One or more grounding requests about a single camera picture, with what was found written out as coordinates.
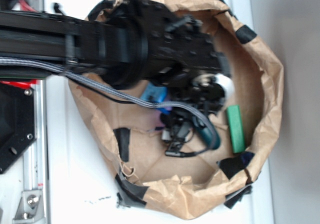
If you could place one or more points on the dark green plastic pickle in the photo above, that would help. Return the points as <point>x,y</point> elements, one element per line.
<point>209,135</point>

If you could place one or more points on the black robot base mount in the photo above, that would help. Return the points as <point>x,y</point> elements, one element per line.
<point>17,123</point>

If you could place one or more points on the green rectangular block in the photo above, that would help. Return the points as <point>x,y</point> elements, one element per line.
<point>236,130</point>

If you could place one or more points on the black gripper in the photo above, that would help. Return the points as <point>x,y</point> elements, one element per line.
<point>161,47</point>

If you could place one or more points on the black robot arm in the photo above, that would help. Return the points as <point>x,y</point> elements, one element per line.
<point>77,45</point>

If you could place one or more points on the crumpled brown paper bag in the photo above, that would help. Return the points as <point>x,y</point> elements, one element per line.
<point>190,187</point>

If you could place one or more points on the blue sponge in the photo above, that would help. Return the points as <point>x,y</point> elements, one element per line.
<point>154,94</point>

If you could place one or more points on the aluminium extrusion rail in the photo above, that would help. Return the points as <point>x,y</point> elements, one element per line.
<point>33,207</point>

